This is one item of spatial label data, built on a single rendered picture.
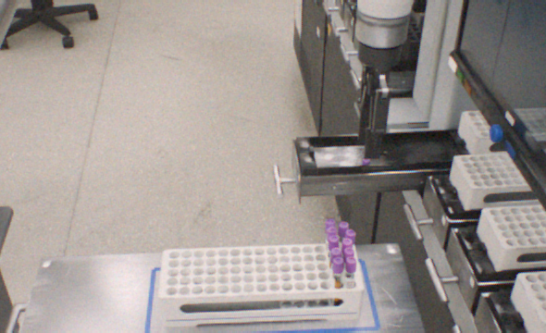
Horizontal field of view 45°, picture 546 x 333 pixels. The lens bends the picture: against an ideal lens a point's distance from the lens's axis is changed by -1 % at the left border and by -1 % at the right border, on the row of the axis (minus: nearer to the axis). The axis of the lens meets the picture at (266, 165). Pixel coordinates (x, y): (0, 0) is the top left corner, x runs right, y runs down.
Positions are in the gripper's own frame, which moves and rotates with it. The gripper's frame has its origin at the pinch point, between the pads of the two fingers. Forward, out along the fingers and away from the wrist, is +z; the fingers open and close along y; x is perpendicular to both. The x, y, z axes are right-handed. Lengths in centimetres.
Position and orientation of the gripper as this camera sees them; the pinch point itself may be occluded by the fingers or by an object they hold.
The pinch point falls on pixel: (369, 135)
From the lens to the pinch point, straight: 128.2
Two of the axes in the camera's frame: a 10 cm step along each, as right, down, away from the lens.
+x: -10.0, 0.5, -0.7
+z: 0.0, 8.0, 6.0
